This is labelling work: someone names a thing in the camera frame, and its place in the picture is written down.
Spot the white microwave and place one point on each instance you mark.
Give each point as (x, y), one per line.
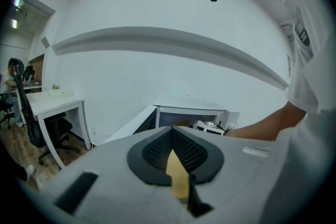
(189, 103)

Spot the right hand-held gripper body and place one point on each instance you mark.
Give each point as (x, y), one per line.
(210, 128)

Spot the white microwave door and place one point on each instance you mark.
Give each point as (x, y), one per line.
(136, 123)

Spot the person's right forearm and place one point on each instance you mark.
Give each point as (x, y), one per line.
(262, 128)

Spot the white desk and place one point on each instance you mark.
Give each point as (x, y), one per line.
(52, 105)
(32, 86)

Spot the ceiling light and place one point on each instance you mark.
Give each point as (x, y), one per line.
(14, 23)
(17, 1)

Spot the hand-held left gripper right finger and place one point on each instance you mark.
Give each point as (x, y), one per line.
(236, 173)

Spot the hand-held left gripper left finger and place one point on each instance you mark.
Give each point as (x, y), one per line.
(113, 178)

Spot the white wall socket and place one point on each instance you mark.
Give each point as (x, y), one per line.
(93, 130)

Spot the person's white t-shirt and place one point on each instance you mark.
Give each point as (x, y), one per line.
(309, 86)

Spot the green plant in white planter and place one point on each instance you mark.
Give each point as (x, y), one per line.
(61, 92)

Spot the grey wall panel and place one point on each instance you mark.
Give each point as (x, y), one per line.
(45, 42)

